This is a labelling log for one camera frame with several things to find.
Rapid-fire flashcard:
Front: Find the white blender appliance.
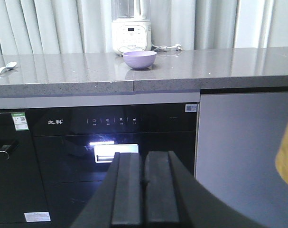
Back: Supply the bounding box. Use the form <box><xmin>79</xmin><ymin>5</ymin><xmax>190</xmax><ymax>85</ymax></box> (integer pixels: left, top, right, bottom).
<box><xmin>111</xmin><ymin>0</ymin><xmax>152</xmax><ymax>55</ymax></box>

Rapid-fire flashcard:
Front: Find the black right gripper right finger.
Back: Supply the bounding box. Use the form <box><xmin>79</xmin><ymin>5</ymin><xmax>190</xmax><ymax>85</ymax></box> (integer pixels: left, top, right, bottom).
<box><xmin>145</xmin><ymin>151</ymin><xmax>261</xmax><ymax>228</ymax></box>

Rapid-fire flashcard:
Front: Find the light blue spoon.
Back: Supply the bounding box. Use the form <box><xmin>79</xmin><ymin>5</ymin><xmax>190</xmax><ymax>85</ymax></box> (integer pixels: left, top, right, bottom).
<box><xmin>0</xmin><ymin>61</ymin><xmax>17</xmax><ymax>75</ymax></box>

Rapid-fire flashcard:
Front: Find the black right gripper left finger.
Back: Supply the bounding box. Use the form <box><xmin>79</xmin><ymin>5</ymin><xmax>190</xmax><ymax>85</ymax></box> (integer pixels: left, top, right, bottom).
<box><xmin>70</xmin><ymin>153</ymin><xmax>142</xmax><ymax>228</ymax></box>

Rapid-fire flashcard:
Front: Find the black oven left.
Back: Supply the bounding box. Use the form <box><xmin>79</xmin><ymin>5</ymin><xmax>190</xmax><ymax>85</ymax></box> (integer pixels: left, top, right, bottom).
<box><xmin>0</xmin><ymin>110</ymin><xmax>51</xmax><ymax>228</ymax></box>

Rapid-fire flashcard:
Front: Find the black built-in dishwasher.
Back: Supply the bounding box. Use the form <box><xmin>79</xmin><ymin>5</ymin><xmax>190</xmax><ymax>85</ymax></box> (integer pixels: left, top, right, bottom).
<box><xmin>26</xmin><ymin>103</ymin><xmax>198</xmax><ymax>228</ymax></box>

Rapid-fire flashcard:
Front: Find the grey cabinet door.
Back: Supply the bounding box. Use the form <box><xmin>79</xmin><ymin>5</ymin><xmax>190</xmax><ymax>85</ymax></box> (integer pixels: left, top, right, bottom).
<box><xmin>196</xmin><ymin>92</ymin><xmax>288</xmax><ymax>228</ymax></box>

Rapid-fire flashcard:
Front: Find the white power cable with plug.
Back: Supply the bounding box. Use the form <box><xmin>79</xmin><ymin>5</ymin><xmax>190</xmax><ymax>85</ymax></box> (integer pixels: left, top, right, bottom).
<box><xmin>150</xmin><ymin>43</ymin><xmax>184</xmax><ymax>52</ymax></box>

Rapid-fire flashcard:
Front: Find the purple bowl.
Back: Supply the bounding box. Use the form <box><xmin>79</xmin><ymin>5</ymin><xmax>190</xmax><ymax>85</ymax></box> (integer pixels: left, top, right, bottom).
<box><xmin>122</xmin><ymin>51</ymin><xmax>157</xmax><ymax>69</ymax></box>

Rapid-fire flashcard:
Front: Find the grey-white curtain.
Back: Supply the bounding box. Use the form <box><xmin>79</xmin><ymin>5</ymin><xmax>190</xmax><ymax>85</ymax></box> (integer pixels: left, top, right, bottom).
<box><xmin>0</xmin><ymin>0</ymin><xmax>288</xmax><ymax>55</ymax></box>

